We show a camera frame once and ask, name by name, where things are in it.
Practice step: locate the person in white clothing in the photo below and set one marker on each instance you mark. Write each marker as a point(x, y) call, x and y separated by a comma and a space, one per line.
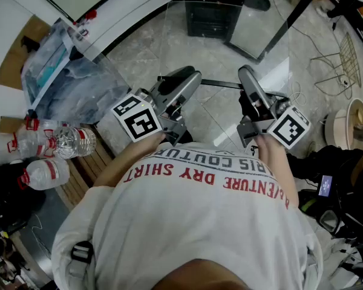
point(184, 228)

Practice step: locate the person's right forearm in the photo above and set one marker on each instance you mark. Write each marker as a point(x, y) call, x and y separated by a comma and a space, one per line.
point(278, 168)

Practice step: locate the white power strip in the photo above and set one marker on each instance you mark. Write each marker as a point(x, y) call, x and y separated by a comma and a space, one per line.
point(342, 80)

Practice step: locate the black backpack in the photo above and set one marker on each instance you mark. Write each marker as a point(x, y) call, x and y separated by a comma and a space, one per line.
point(320, 162)

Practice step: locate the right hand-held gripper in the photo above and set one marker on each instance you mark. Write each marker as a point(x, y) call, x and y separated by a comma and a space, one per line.
point(289, 128)

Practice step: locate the small white red can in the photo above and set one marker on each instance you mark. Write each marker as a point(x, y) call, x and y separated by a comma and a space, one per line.
point(83, 32)

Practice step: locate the person's left forearm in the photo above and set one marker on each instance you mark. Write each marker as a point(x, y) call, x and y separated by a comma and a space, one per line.
point(124, 165)

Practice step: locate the brown cardboard sheet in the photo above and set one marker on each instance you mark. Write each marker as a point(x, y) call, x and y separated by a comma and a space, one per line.
point(15, 56)

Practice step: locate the black cabinet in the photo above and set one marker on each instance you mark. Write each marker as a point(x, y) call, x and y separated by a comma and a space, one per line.
point(211, 14)

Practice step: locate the black bracket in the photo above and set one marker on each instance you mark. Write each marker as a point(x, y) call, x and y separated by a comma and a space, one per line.
point(28, 44)

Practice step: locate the black equipment case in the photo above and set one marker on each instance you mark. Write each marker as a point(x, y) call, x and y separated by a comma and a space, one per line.
point(12, 192)

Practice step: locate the phone with lit screen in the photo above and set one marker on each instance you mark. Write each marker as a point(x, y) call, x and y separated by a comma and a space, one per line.
point(325, 186)

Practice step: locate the person's head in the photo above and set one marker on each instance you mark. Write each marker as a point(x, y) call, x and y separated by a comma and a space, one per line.
point(199, 276)

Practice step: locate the white round side table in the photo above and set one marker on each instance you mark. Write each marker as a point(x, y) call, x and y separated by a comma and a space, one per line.
point(335, 128)

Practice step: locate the yellow sponge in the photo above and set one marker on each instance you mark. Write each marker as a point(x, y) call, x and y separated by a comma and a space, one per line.
point(361, 115)

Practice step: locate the wooden slatted pallet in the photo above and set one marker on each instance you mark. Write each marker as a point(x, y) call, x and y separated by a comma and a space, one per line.
point(84, 168)

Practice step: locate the small cardboard piece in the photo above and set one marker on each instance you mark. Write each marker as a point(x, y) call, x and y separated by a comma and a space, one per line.
point(12, 125)

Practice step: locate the teal plastic bag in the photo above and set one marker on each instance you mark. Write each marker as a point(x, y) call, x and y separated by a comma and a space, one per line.
point(50, 68)

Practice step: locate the red plastic object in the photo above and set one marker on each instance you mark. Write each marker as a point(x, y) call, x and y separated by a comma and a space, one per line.
point(90, 14)

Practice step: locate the clear plastic storage bin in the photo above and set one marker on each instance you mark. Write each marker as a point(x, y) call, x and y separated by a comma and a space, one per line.
point(78, 83)

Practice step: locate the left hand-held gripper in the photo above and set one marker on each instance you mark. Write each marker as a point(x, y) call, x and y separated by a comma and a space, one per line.
point(137, 122)

